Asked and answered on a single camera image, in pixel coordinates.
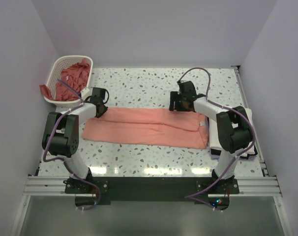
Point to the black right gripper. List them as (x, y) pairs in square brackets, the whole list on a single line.
[(174, 97)]

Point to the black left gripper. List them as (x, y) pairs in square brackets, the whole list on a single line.
[(104, 110)]

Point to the salmon pink t shirt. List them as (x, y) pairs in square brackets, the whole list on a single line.
[(142, 126)]

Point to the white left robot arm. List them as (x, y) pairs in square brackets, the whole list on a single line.
[(61, 140)]

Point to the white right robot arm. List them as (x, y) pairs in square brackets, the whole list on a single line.
[(235, 132)]

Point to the dark red t shirt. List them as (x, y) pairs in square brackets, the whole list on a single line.
[(70, 82)]

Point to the white perforated plastic basket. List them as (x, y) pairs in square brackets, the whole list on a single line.
[(53, 78)]

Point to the white folded t shirt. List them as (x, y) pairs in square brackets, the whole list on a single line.
[(214, 135)]

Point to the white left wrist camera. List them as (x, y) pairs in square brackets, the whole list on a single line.
[(86, 92)]

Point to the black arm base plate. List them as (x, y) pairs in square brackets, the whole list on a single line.
[(159, 189)]

